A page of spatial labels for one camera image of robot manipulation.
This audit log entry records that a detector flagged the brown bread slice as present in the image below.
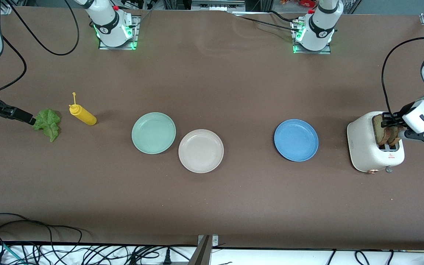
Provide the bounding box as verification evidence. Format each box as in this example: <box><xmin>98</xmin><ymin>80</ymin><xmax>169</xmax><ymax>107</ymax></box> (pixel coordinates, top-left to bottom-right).
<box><xmin>373</xmin><ymin>115</ymin><xmax>392</xmax><ymax>146</ymax></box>
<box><xmin>388</xmin><ymin>125</ymin><xmax>406</xmax><ymax>145</ymax></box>

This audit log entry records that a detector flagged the green lettuce leaf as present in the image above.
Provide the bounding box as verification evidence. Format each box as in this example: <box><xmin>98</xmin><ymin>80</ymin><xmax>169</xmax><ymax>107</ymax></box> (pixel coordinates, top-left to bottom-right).
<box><xmin>32</xmin><ymin>109</ymin><xmax>61</xmax><ymax>142</ymax></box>

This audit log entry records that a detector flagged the blue round plate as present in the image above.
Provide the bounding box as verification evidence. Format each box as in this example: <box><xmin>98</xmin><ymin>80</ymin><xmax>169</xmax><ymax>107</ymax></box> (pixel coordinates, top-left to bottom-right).
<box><xmin>274</xmin><ymin>119</ymin><xmax>319</xmax><ymax>162</ymax></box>

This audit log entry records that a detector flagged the green round plate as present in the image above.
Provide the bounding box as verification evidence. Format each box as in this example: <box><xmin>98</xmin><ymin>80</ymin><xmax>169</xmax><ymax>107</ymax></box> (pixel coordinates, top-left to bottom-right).
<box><xmin>131</xmin><ymin>112</ymin><xmax>177</xmax><ymax>155</ymax></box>

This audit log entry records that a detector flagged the beige round plate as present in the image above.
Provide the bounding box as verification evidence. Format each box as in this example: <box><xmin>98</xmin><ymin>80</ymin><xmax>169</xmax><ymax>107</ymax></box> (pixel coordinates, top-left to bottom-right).
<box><xmin>178</xmin><ymin>129</ymin><xmax>225</xmax><ymax>174</ymax></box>

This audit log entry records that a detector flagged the white two-slot toaster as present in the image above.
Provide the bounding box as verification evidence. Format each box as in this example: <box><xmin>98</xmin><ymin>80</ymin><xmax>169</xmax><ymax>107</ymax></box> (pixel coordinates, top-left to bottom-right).
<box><xmin>346</xmin><ymin>110</ymin><xmax>406</xmax><ymax>174</ymax></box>

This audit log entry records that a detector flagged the yellow squeeze bottle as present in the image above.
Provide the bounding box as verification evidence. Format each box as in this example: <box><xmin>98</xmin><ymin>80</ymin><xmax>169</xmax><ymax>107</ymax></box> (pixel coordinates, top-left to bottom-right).
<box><xmin>68</xmin><ymin>92</ymin><xmax>98</xmax><ymax>126</ymax></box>

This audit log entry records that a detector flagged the red orange packet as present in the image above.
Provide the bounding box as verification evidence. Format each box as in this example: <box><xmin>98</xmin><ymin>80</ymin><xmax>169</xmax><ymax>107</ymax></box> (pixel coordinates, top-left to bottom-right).
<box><xmin>280</xmin><ymin>0</ymin><xmax>317</xmax><ymax>8</ymax></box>

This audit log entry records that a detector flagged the white lower bench ledge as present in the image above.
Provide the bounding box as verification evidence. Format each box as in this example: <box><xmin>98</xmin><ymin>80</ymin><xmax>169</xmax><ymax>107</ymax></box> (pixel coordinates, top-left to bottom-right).
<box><xmin>0</xmin><ymin>241</ymin><xmax>424</xmax><ymax>265</ymax></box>

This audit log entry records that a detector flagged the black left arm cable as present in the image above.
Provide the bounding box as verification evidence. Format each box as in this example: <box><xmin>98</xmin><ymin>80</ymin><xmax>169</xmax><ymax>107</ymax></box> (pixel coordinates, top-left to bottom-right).
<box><xmin>381</xmin><ymin>36</ymin><xmax>424</xmax><ymax>118</ymax></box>

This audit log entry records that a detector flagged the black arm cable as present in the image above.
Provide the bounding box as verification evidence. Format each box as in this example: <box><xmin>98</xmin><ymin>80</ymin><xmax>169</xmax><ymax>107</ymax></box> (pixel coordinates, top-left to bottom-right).
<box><xmin>381</xmin><ymin>36</ymin><xmax>424</xmax><ymax>118</ymax></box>
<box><xmin>0</xmin><ymin>0</ymin><xmax>80</xmax><ymax>92</ymax></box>

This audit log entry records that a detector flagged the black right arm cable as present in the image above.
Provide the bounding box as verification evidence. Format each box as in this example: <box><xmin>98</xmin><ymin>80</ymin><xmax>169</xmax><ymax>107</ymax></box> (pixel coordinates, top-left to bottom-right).
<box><xmin>0</xmin><ymin>0</ymin><xmax>80</xmax><ymax>92</ymax></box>

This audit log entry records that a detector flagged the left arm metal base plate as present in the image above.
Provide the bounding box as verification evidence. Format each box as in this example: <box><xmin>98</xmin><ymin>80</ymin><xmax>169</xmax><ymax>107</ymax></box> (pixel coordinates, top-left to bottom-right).
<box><xmin>292</xmin><ymin>42</ymin><xmax>332</xmax><ymax>55</ymax></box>

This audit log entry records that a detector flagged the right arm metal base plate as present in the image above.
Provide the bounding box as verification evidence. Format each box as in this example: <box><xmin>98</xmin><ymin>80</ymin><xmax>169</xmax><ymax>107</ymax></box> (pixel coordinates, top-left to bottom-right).
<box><xmin>98</xmin><ymin>15</ymin><xmax>139</xmax><ymax>50</ymax></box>

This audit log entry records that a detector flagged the teal cable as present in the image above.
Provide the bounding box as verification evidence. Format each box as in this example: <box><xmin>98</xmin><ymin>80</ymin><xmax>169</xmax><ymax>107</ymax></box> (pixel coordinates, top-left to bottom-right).
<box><xmin>0</xmin><ymin>239</ymin><xmax>27</xmax><ymax>265</ymax></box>

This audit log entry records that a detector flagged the black base cable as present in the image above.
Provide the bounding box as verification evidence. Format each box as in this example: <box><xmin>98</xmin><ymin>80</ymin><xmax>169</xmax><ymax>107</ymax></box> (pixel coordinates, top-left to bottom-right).
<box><xmin>260</xmin><ymin>10</ymin><xmax>298</xmax><ymax>23</ymax></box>
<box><xmin>238</xmin><ymin>15</ymin><xmax>301</xmax><ymax>33</ymax></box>

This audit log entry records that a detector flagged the aluminium frame with sockets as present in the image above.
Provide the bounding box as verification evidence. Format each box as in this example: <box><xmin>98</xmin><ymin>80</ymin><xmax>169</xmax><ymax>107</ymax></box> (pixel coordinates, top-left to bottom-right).
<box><xmin>162</xmin><ymin>0</ymin><xmax>273</xmax><ymax>12</ymax></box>

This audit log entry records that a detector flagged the silver angle bracket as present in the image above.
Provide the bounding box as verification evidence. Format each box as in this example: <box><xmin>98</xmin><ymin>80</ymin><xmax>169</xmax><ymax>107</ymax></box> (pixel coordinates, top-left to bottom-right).
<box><xmin>197</xmin><ymin>234</ymin><xmax>219</xmax><ymax>248</ymax></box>

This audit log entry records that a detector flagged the dark metal mount post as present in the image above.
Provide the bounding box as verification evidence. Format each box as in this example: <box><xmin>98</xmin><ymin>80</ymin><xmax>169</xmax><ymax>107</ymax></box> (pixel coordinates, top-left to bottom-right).
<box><xmin>188</xmin><ymin>236</ymin><xmax>212</xmax><ymax>265</ymax></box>

